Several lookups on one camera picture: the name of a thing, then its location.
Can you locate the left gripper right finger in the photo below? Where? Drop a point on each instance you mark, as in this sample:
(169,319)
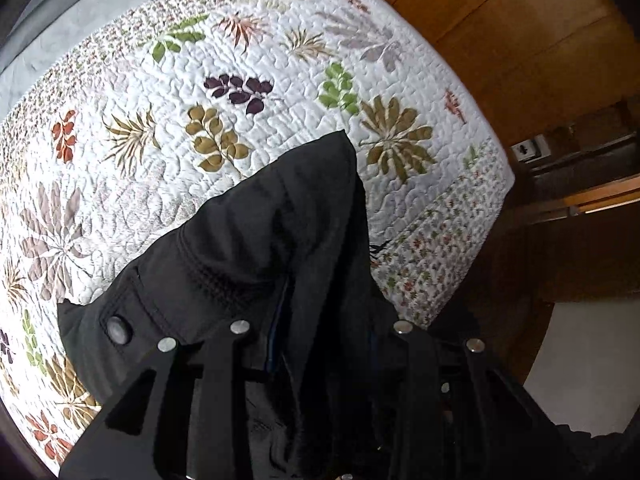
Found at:
(446,409)

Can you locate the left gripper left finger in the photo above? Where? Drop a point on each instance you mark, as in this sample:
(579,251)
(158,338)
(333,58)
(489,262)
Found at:
(182,413)

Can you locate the black pants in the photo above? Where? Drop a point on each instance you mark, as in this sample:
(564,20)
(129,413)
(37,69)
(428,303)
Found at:
(287,251)

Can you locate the floral quilted bedspread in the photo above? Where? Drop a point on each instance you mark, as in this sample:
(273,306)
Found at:
(78,204)

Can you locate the wooden wardrobe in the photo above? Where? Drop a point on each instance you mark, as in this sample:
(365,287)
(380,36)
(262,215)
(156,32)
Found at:
(532,65)

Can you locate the white wall socket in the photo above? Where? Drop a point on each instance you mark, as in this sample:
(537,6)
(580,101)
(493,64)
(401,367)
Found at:
(531,150)

